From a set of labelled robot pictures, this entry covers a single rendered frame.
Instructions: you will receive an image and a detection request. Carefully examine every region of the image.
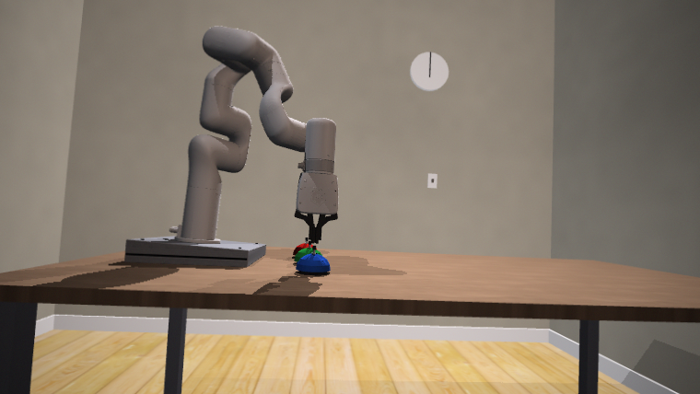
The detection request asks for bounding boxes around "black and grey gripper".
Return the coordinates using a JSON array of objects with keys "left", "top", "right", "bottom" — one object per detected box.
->
[{"left": 295, "top": 170, "right": 338, "bottom": 244}]

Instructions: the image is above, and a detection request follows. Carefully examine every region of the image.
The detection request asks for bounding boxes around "green bell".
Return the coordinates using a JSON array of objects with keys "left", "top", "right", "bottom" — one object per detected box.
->
[{"left": 294, "top": 241, "right": 322, "bottom": 264}]

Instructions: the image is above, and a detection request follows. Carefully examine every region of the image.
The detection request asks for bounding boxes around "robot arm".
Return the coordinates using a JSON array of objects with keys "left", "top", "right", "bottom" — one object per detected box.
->
[{"left": 169, "top": 26, "right": 336, "bottom": 244}]

